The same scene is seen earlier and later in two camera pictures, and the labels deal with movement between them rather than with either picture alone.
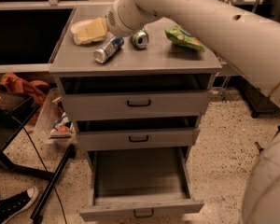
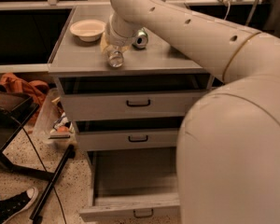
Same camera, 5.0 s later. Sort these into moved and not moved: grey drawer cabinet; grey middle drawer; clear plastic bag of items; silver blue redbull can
Moved: silver blue redbull can
Not moved: grey drawer cabinet; grey middle drawer; clear plastic bag of items
